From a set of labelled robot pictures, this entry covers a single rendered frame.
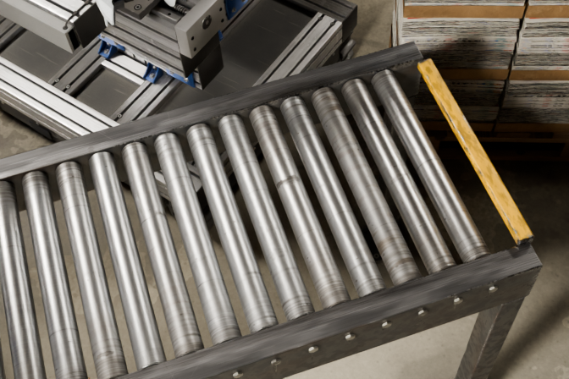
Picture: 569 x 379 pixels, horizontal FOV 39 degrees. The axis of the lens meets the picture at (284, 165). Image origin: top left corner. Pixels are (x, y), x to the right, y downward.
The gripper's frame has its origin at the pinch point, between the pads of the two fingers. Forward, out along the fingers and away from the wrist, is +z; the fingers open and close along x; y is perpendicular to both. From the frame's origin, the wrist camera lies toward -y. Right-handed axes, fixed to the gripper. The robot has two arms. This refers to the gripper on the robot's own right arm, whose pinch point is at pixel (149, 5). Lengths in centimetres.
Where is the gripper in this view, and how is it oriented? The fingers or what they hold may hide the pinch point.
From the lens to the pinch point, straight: 118.9
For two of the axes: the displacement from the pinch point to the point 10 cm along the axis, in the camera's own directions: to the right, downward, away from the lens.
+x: -8.6, 3.6, -3.5
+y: -0.7, 6.1, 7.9
